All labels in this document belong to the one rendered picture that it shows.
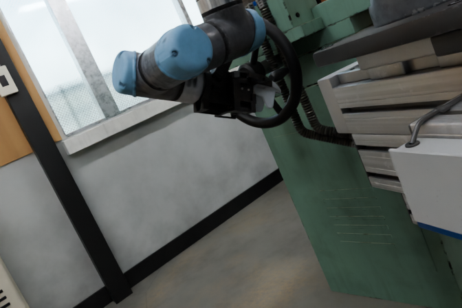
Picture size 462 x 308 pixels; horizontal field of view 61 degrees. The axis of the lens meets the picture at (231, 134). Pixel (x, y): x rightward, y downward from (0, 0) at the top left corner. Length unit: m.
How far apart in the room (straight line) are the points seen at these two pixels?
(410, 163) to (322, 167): 0.88
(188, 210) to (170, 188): 0.18
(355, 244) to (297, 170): 0.28
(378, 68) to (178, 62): 0.27
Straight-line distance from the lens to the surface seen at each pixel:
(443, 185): 0.33
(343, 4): 1.02
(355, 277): 1.41
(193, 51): 0.58
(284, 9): 0.99
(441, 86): 0.46
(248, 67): 0.96
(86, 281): 2.25
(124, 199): 2.24
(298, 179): 1.29
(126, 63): 0.67
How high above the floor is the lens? 0.84
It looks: 9 degrees down
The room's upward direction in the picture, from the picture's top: 24 degrees counter-clockwise
